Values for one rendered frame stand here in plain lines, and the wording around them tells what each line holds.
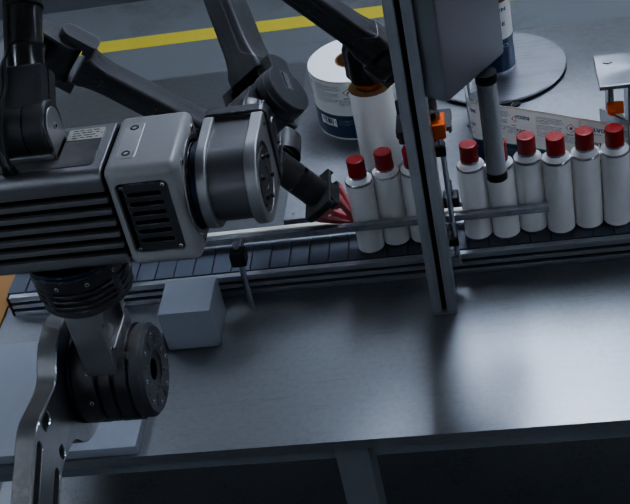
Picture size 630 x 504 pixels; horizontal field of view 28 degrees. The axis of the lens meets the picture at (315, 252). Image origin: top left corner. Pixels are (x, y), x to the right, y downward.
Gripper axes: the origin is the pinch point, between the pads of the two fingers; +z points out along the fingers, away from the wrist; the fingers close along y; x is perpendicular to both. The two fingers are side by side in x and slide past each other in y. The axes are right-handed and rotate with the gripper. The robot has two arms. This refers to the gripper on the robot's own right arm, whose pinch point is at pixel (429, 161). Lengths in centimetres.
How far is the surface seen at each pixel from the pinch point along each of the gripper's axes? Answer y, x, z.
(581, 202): -27.0, 8.0, 7.3
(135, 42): 139, -264, 102
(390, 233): 8.7, 7.9, 10.1
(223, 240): 39.9, 11.0, 5.4
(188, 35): 116, -264, 102
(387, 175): 7.3, 7.5, -2.9
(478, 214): -8.3, 10.7, 5.7
